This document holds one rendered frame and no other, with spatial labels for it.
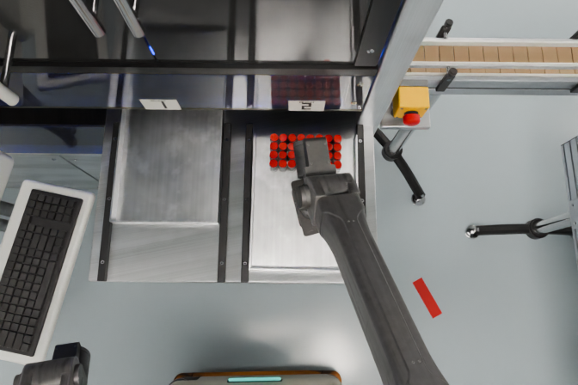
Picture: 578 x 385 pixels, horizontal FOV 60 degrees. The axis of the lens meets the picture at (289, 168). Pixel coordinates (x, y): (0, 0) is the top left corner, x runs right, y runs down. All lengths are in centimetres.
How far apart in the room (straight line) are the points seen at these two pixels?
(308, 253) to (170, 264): 33
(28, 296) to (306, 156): 88
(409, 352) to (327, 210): 22
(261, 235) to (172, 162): 29
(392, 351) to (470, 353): 169
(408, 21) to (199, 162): 66
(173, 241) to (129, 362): 101
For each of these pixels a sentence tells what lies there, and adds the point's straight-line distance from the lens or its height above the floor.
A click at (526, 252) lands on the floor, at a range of 235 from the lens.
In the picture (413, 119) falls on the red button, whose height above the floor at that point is 101.
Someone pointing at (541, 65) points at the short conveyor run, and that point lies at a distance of 143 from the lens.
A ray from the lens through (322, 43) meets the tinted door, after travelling 94.
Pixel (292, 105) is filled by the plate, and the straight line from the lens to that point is 118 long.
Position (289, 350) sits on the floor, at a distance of 212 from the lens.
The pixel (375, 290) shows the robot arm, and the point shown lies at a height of 152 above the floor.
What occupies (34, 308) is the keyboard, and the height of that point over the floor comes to 83.
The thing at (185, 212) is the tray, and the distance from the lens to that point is 128.
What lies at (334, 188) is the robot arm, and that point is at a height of 141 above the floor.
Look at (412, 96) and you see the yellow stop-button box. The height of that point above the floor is 103.
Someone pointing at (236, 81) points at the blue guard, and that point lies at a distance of 107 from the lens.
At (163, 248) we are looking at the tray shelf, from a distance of 128.
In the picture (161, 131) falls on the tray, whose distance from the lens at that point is 135.
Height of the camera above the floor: 212
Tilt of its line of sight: 75 degrees down
